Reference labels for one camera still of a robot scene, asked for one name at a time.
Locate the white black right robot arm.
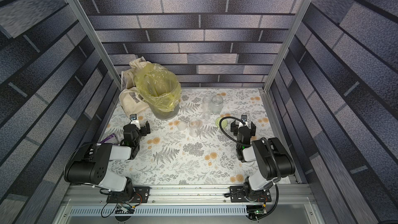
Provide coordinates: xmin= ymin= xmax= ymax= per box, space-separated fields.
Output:
xmin=231 ymin=118 xmax=295 ymax=200

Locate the clear ribbed glass jar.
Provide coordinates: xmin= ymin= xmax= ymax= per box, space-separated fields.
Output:
xmin=211 ymin=94 xmax=224 ymax=114

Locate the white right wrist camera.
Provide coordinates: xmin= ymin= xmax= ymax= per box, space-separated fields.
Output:
xmin=239 ymin=115 xmax=248 ymax=127

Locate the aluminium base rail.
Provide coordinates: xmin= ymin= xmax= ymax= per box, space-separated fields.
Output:
xmin=56 ymin=185 xmax=317 ymax=224

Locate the light green jar lid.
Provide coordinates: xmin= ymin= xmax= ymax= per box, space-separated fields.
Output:
xmin=215 ymin=117 xmax=228 ymax=129

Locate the purple plastic package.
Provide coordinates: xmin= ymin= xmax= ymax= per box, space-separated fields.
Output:
xmin=99 ymin=133 xmax=119 ymax=145

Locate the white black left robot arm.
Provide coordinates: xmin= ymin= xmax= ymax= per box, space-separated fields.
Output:
xmin=64 ymin=121 xmax=151 ymax=198

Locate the grey mesh trash bin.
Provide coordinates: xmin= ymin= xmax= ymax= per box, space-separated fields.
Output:
xmin=148 ymin=104 xmax=180 ymax=120

